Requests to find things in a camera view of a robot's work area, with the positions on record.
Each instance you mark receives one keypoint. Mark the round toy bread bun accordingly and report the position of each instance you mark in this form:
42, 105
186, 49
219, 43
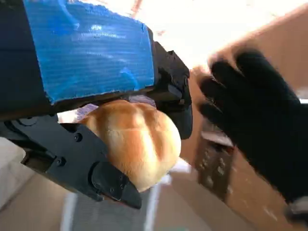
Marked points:
139, 142

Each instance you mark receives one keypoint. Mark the left robot hand blue tape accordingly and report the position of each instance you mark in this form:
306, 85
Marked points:
91, 53

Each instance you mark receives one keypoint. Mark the right robot hand black glove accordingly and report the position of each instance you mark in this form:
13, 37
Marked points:
260, 120

